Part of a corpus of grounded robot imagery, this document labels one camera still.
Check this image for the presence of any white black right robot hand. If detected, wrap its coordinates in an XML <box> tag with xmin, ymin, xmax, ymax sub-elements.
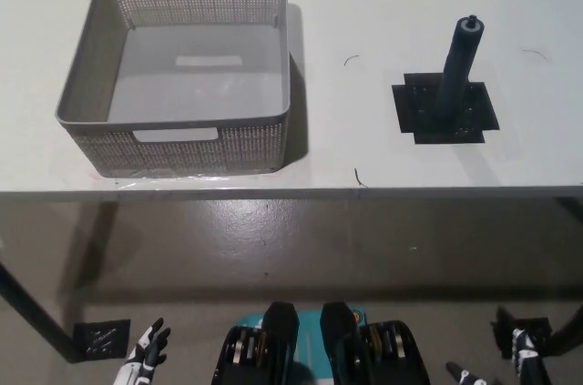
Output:
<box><xmin>445</xmin><ymin>328</ymin><xmax>548</xmax><ymax>385</ymax></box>

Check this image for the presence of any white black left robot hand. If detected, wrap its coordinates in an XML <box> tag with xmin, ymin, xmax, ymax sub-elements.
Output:
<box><xmin>119</xmin><ymin>317</ymin><xmax>172</xmax><ymax>385</ymax></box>

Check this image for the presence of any dark grey electric screwdriver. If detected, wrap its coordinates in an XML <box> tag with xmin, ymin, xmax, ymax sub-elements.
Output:
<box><xmin>432</xmin><ymin>15</ymin><xmax>486</xmax><ymax>120</ymax></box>

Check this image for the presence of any black metal table leg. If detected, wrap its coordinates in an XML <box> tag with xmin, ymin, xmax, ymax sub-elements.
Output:
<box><xmin>0</xmin><ymin>260</ymin><xmax>77</xmax><ymax>364</ymax></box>

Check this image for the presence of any black taped screwdriver stand plate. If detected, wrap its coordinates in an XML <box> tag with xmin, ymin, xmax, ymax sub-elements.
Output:
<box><xmin>392</xmin><ymin>73</ymin><xmax>500</xmax><ymax>146</ymax></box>

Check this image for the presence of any grey perforated plastic basket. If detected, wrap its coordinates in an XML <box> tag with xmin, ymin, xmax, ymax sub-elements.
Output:
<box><xmin>55</xmin><ymin>0</ymin><xmax>292</xmax><ymax>179</ymax></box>

